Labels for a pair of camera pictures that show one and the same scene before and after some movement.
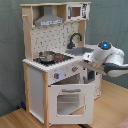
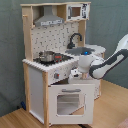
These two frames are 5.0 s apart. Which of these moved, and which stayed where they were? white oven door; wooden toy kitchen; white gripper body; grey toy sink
Moved: white gripper body
Stayed: wooden toy kitchen; grey toy sink; white oven door
